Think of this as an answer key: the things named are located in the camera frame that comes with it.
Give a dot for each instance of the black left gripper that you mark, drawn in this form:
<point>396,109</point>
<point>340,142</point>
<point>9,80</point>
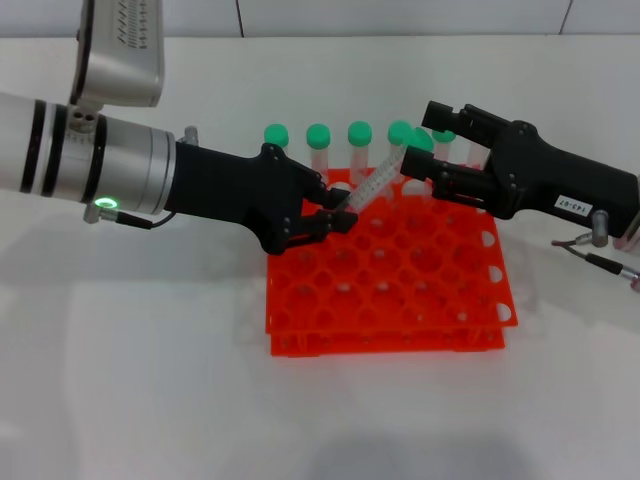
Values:
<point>235,190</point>

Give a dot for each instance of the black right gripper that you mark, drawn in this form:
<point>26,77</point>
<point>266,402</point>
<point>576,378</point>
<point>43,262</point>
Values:
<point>550,175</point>

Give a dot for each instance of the orange plastic test tube rack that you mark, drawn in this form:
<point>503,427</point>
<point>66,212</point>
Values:
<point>395,280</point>

